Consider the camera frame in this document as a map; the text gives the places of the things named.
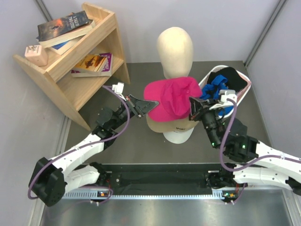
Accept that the beige mannequin head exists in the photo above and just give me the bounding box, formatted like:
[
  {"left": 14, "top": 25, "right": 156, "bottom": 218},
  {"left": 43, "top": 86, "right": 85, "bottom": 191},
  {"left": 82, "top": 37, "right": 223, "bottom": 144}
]
[{"left": 157, "top": 27, "right": 193, "bottom": 79}]

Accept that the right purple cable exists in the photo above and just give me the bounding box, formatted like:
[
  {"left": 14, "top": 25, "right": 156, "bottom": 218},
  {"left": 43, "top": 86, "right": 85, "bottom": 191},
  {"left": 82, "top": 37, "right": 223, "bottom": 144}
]
[{"left": 219, "top": 98, "right": 301, "bottom": 172}]

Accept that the pink cap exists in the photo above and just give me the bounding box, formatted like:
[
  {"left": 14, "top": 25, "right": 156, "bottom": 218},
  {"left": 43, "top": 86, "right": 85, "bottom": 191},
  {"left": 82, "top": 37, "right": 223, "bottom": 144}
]
[{"left": 143, "top": 77, "right": 202, "bottom": 122}]

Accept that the orange purple book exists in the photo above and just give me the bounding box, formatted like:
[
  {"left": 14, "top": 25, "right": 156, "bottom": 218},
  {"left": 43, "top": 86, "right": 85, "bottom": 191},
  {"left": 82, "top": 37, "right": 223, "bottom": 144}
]
[{"left": 71, "top": 53, "right": 113, "bottom": 78}]

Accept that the purple cable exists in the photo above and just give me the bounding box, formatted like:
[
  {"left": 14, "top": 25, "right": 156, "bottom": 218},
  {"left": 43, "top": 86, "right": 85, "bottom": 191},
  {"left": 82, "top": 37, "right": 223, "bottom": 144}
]
[
  {"left": 28, "top": 85, "right": 130, "bottom": 200},
  {"left": 219, "top": 98, "right": 301, "bottom": 172}
]

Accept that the blue cover book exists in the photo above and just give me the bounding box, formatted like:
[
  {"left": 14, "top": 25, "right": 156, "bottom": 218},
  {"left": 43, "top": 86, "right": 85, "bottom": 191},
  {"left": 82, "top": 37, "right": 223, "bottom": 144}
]
[{"left": 49, "top": 37, "right": 81, "bottom": 55}]

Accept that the white slotted cable duct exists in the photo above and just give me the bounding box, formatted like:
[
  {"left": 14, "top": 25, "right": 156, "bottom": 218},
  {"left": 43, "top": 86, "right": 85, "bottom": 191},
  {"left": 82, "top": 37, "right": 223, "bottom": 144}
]
[{"left": 62, "top": 188, "right": 238, "bottom": 202}]

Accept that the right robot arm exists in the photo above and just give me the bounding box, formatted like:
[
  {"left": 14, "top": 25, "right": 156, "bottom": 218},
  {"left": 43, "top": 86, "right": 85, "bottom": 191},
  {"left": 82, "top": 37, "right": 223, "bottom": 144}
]
[{"left": 189, "top": 95, "right": 301, "bottom": 195}]

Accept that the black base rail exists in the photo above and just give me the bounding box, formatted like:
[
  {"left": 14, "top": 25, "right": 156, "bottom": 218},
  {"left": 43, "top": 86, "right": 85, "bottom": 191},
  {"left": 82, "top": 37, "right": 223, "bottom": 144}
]
[{"left": 96, "top": 163, "right": 237, "bottom": 195}]

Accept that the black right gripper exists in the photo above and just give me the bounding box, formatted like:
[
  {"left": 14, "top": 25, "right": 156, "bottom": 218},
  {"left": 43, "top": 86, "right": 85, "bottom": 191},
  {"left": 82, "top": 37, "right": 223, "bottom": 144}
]
[{"left": 189, "top": 97, "right": 224, "bottom": 149}]

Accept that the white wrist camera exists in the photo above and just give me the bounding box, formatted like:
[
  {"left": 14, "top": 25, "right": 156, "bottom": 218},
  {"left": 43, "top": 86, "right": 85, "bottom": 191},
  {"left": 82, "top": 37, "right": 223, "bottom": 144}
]
[
  {"left": 111, "top": 82, "right": 124, "bottom": 95},
  {"left": 209, "top": 89, "right": 238, "bottom": 110}
]

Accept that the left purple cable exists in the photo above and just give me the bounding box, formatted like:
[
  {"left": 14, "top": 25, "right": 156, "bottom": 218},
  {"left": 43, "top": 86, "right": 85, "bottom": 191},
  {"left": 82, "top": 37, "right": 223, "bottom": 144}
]
[{"left": 28, "top": 85, "right": 130, "bottom": 200}]

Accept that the beige cap with black logo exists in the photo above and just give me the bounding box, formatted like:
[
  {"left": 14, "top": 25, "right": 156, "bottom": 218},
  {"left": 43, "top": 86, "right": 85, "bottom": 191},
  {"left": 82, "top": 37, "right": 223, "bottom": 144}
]
[{"left": 146, "top": 115, "right": 198, "bottom": 133}]

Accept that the dark cover paperback book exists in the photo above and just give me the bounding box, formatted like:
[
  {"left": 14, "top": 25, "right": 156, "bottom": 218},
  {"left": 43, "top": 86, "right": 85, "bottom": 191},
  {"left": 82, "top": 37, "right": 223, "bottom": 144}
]
[{"left": 37, "top": 11, "right": 95, "bottom": 48}]

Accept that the pink power adapter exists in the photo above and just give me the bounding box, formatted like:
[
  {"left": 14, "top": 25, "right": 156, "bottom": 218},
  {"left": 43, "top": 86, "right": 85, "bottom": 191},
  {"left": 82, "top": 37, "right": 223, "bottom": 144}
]
[{"left": 24, "top": 45, "right": 48, "bottom": 66}]

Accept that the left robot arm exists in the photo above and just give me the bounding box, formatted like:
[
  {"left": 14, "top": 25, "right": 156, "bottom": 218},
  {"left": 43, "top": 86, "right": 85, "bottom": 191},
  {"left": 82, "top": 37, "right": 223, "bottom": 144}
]
[{"left": 28, "top": 95, "right": 159, "bottom": 207}]

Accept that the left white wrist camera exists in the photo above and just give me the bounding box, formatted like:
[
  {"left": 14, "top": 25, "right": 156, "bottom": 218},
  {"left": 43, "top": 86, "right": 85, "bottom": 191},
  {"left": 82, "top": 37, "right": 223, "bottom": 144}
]
[{"left": 111, "top": 82, "right": 124, "bottom": 95}]

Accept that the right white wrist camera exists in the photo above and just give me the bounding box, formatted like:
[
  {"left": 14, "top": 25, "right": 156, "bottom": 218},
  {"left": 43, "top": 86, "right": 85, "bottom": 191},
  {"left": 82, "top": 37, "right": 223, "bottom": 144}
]
[{"left": 209, "top": 89, "right": 238, "bottom": 110}]

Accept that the blue cap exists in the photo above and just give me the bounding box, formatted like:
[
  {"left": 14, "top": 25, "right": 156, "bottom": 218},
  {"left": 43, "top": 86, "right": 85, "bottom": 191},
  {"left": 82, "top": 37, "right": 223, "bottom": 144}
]
[{"left": 199, "top": 74, "right": 235, "bottom": 117}]

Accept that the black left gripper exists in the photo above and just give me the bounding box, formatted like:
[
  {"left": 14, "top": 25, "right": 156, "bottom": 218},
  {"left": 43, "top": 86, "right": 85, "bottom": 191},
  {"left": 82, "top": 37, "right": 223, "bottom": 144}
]
[{"left": 110, "top": 94, "right": 159, "bottom": 130}]

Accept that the wooden shelf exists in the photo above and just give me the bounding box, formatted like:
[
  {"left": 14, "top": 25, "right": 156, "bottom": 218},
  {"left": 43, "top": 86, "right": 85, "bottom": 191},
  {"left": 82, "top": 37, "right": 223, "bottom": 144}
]
[{"left": 13, "top": 2, "right": 130, "bottom": 130}]

